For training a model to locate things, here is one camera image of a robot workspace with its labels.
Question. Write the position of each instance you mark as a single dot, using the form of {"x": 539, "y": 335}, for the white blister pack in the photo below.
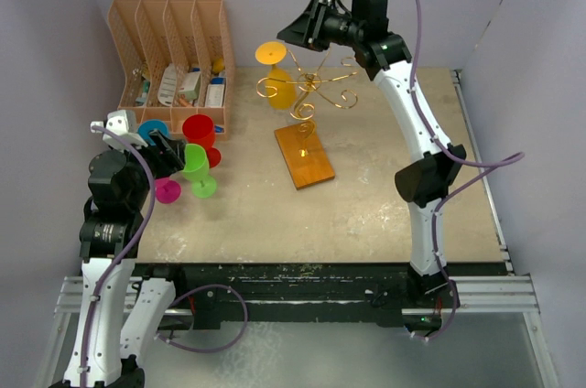
{"x": 167, "y": 86}

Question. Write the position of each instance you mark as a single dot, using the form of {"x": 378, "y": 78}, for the green plastic wine glass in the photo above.
{"x": 197, "y": 171}

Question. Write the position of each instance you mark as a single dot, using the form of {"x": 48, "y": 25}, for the peach plastic file organizer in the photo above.
{"x": 152, "y": 35}

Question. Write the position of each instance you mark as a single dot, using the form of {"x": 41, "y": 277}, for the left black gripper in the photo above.
{"x": 168, "y": 154}

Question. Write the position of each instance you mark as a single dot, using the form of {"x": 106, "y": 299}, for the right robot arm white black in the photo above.
{"x": 434, "y": 165}

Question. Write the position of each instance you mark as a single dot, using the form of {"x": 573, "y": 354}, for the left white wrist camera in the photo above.
{"x": 123, "y": 124}

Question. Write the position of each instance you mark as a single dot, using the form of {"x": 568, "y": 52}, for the wooden rack base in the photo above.
{"x": 304, "y": 155}

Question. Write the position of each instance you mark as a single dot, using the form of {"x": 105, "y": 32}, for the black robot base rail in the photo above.
{"x": 386, "y": 294}

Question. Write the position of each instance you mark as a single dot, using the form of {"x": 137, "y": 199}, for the yellow object in organizer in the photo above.
{"x": 218, "y": 66}

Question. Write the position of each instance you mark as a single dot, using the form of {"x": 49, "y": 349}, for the red plastic wine glass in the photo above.
{"x": 200, "y": 129}

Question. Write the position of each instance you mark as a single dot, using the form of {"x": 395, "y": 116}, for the aluminium frame rail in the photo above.
{"x": 512, "y": 293}

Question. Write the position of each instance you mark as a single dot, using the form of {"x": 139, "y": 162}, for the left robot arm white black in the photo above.
{"x": 110, "y": 347}

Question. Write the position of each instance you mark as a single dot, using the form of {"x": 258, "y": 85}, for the white blue box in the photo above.
{"x": 215, "y": 93}

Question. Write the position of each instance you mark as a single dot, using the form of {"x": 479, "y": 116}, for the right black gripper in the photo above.
{"x": 308, "y": 30}

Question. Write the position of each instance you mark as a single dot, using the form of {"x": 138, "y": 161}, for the blue plastic wine glass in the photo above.
{"x": 150, "y": 125}

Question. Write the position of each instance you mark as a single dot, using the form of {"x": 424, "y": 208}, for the gold wire glass rack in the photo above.
{"x": 310, "y": 82}

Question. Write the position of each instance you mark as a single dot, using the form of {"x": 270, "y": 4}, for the orange plastic wine glass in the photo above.
{"x": 276, "y": 87}

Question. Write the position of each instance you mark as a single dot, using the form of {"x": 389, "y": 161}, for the white medicine box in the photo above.
{"x": 189, "y": 90}

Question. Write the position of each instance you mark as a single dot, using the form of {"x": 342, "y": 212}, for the pink plastic wine glass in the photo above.
{"x": 167, "y": 190}

